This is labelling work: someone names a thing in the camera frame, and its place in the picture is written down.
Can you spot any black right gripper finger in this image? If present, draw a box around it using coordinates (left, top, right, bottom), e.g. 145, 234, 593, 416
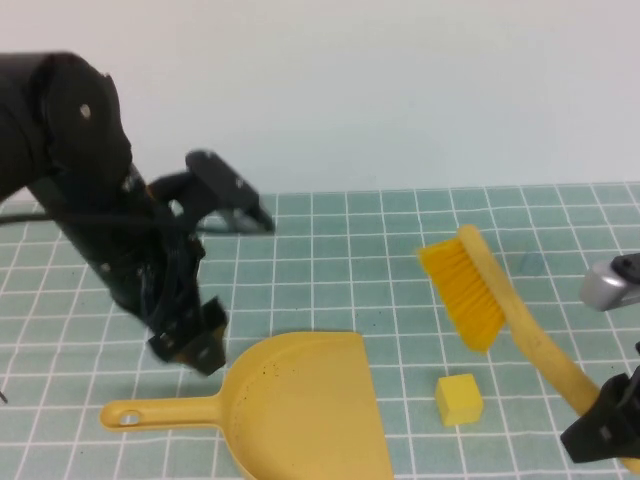
559, 382, 620, 466

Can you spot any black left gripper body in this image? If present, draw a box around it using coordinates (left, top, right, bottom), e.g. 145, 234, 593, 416
147, 297, 207, 362

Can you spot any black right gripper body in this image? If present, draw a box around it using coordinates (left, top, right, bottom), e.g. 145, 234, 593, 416
618, 369, 640, 454

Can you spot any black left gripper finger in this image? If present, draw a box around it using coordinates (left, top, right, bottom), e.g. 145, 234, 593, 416
177, 329, 225, 379
199, 296, 228, 334

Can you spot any yellow plastic dustpan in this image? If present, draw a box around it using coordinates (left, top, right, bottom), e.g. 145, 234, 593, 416
98, 330, 396, 480

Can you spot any small yellow foam cube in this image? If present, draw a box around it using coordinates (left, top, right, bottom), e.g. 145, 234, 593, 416
434, 372, 485, 428

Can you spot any yellow hand brush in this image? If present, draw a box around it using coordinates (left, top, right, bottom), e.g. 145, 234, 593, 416
417, 224, 640, 476

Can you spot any green checked tablecloth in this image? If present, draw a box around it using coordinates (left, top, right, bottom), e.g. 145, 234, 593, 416
0, 182, 640, 480

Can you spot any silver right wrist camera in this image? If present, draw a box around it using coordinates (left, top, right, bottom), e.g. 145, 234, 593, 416
579, 251, 640, 314

